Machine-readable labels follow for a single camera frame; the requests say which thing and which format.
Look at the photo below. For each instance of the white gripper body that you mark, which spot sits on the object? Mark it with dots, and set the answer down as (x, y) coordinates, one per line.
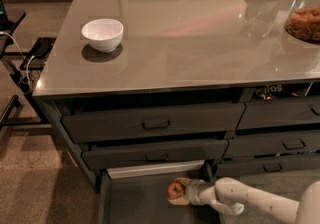
(194, 191)

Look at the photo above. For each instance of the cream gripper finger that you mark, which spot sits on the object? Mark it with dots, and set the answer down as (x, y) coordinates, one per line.
(181, 182)
(179, 201)

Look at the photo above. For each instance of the red apple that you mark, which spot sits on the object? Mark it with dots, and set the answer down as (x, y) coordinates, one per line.
(175, 189)

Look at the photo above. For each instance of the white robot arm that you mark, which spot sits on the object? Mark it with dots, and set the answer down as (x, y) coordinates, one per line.
(228, 196)

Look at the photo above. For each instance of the middle left dark drawer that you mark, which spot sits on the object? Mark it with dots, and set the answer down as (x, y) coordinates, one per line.
(154, 153)

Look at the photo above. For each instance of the dark drawer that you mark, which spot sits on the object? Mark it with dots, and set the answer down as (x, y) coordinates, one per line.
(148, 122)
(280, 112)
(154, 153)
(268, 165)
(273, 144)

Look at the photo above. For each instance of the open bottom left drawer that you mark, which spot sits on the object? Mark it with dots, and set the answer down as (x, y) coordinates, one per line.
(138, 195)

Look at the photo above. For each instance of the bottom right dark drawer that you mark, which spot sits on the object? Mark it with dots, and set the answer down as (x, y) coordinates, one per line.
(268, 165)

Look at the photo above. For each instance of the middle right dark drawer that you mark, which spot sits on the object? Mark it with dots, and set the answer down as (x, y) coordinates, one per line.
(273, 144)

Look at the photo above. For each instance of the top left dark drawer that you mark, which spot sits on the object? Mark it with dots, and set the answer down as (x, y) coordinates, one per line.
(148, 122)

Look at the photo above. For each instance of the top right dark drawer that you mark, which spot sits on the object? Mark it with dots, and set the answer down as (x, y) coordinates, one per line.
(280, 112)

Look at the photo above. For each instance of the white ceramic bowl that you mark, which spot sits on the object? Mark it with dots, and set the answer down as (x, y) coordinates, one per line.
(103, 35)

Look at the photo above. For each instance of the black side stand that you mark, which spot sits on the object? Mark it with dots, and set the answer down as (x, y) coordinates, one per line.
(20, 66)

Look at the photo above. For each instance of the glass jar with snacks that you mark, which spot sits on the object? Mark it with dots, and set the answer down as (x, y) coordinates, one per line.
(303, 21)

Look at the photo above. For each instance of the dark cabinet frame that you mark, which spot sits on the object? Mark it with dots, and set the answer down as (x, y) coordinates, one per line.
(58, 106)

